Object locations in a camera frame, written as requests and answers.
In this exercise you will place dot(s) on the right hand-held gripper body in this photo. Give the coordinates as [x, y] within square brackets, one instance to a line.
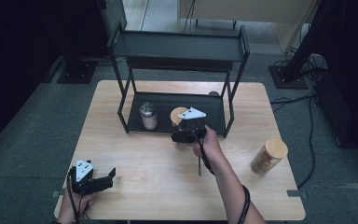
[192, 127]

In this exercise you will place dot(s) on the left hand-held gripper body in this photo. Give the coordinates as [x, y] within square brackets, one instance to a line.
[82, 183]

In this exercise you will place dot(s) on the wooden-lid jar fine brown contents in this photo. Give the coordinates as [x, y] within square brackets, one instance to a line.
[176, 115]

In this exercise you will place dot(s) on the steel-lid glass jar white contents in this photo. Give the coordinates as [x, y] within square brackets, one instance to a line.
[149, 119]

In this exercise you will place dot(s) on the black metal two-tier rack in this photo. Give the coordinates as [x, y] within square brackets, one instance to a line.
[180, 49]

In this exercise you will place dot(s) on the wooden-lid jar chunky orange contents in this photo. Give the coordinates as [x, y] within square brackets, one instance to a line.
[267, 158]

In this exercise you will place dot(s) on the person's left hand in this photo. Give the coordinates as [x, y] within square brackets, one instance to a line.
[73, 207]

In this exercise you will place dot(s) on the person's right hand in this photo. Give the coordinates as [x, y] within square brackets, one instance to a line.
[211, 144]

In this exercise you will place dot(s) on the grey tape piece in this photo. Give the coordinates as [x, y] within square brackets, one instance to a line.
[55, 194]
[296, 193]

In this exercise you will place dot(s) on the small round dark object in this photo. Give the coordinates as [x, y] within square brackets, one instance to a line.
[213, 93]

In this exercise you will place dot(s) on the black stand with square base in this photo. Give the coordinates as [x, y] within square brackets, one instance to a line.
[76, 73]

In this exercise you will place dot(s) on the black stand with slanted pole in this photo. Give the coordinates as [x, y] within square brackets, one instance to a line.
[289, 77]

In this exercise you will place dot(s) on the black upright panel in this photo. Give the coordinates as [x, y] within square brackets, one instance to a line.
[112, 15]

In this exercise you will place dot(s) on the beige cabinet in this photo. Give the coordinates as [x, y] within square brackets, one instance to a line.
[245, 9]

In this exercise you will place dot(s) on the dark curtain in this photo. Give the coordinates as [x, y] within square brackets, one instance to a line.
[18, 62]
[354, 62]

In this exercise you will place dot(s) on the dark box on floor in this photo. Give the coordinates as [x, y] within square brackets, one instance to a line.
[335, 109]

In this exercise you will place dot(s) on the black metal frame legs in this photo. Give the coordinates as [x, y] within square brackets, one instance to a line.
[214, 22]

